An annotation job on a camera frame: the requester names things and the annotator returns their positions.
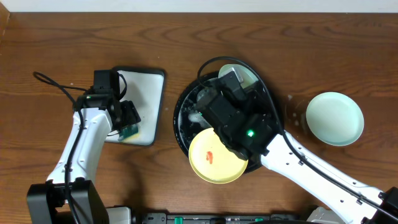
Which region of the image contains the yellow plate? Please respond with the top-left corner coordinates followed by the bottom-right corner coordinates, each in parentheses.
top-left (188, 128), bottom-right (248, 184)

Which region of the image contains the green yellow sponge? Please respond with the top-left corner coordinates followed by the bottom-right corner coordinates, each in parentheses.
top-left (118, 124), bottom-right (139, 141)

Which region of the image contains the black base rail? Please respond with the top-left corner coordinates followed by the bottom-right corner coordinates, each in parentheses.
top-left (132, 212), bottom-right (307, 224)

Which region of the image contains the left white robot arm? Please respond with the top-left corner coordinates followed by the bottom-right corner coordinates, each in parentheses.
top-left (27, 92), bottom-right (141, 223)

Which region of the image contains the white rectangular sponge tray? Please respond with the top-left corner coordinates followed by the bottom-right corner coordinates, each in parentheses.
top-left (106, 66), bottom-right (165, 146)

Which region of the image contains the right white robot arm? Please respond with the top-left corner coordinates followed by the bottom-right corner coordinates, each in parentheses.
top-left (216, 71), bottom-right (397, 223)

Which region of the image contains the black round tray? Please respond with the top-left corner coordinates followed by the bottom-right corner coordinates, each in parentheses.
top-left (173, 71), bottom-right (271, 174)

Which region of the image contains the mint plate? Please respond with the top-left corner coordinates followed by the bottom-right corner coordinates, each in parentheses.
top-left (218, 64), bottom-right (259, 89)
top-left (305, 92), bottom-right (364, 147)

